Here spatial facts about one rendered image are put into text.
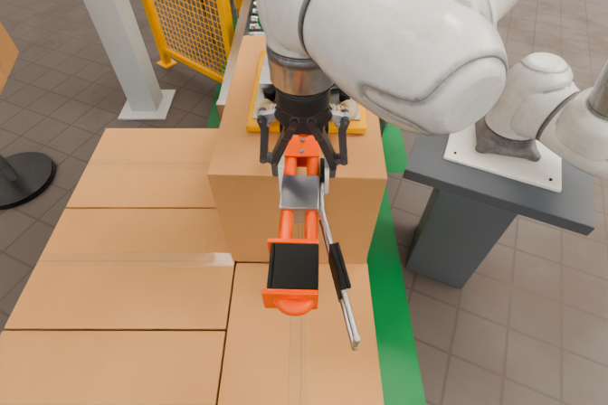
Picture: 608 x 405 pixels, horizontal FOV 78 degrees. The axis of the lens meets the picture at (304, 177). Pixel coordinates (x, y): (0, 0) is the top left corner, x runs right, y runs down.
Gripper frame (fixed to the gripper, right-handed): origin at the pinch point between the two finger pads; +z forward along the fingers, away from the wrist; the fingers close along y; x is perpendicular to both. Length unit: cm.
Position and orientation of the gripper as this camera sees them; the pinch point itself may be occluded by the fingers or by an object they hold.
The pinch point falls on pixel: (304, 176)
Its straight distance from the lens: 65.7
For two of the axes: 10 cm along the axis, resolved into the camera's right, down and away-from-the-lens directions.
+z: 0.1, 6.5, 7.6
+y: -10.0, -0.2, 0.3
